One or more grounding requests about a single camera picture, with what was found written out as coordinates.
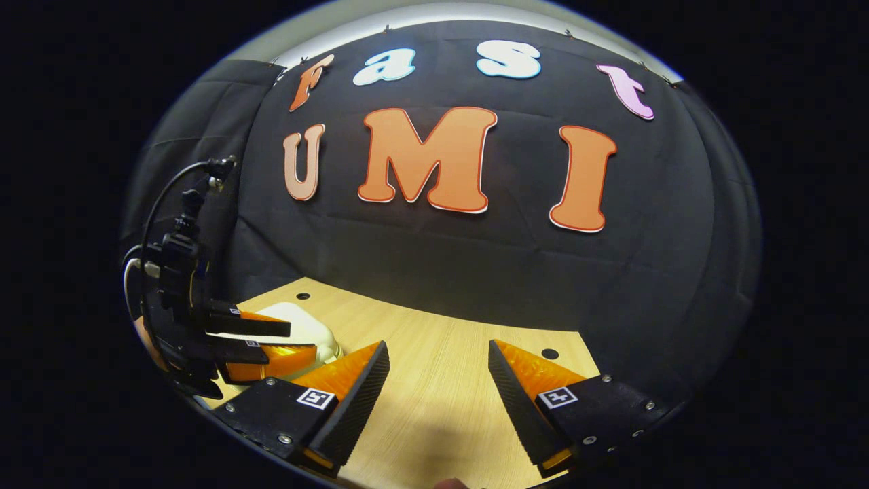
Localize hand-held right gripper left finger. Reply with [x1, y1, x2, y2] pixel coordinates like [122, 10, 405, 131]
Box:
[210, 340, 392, 479]

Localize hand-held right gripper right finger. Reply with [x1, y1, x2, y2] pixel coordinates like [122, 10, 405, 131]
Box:
[487, 338, 680, 479]

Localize pale yellow small suitcase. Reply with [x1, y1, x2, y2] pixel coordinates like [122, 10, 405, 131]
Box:
[224, 302, 342, 384]

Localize black cable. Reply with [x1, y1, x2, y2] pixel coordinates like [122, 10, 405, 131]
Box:
[122, 160, 225, 327]

